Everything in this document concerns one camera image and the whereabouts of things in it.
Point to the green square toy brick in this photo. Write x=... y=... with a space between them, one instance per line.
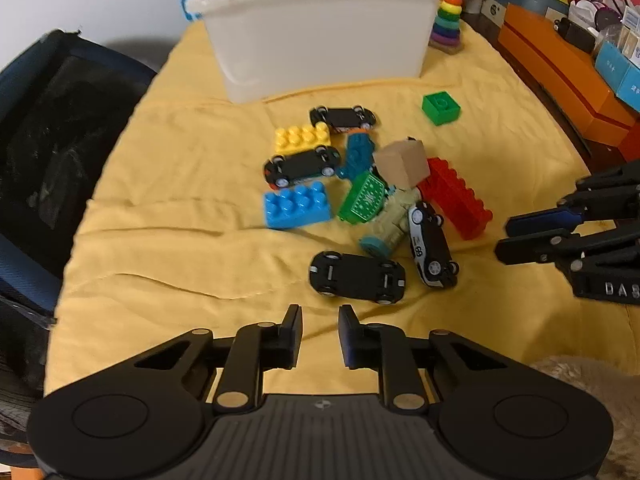
x=441 y=108

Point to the white and black toy car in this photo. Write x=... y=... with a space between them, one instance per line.
x=431 y=245

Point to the red toy brick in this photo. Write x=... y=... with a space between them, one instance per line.
x=457 y=197

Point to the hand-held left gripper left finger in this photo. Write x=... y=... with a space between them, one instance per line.
x=292 y=336

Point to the beige fur fabric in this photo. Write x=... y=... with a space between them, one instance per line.
x=600 y=390

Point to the orange box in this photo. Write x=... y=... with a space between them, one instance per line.
x=555 y=65

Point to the green patterned toy block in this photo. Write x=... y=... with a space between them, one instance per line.
x=364 y=199

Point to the small black toy car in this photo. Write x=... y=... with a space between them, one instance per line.
x=342 y=117

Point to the yellow cloth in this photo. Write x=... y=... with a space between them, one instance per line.
x=175 y=210

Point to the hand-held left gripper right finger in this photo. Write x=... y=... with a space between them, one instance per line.
x=350 y=336

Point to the yellow toy brick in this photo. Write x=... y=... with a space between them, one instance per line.
x=300 y=136

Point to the light blue carton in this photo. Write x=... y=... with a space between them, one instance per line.
x=617 y=70

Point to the large black toy car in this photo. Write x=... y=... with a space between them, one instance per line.
x=356 y=277

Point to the black and blue chair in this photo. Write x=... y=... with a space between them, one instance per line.
x=55 y=135

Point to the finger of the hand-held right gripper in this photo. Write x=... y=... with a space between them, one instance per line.
x=532 y=250
x=545 y=220

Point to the black toy car teal stripe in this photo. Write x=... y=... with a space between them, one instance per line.
x=302 y=165

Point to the teal toy figure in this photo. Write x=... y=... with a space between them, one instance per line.
x=359 y=155

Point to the brown cardboard cube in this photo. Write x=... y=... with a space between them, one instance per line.
x=402 y=164

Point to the blue toy brick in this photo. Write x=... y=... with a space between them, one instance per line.
x=297 y=206

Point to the beige cylinder toy teal base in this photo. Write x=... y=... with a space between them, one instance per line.
x=387 y=227

